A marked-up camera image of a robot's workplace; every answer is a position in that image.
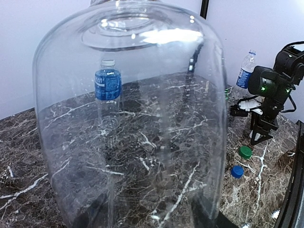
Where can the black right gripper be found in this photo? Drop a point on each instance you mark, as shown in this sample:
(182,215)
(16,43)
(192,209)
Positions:
(263,120)

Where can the green bottle cap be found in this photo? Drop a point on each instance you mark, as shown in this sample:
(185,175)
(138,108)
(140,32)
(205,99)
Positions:
(245,152)

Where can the blue cap blue label bottle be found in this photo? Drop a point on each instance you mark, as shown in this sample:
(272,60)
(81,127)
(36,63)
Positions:
(247,67)

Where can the clear unlabelled bottle white cap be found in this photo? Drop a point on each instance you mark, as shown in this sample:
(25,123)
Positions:
(163,166)

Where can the Pocari Sweat clear bottle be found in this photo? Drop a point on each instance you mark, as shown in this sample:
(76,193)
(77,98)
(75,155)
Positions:
(108,89)

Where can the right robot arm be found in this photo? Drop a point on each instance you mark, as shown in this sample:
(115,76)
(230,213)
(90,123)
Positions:
(275,86)

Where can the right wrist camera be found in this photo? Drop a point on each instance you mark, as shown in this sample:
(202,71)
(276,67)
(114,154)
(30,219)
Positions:
(243,108)

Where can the black table front rail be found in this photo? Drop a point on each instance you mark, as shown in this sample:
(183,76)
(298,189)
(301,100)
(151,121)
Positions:
(292,211)

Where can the black right corner post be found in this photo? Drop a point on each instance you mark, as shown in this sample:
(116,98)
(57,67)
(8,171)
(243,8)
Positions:
(204,8)

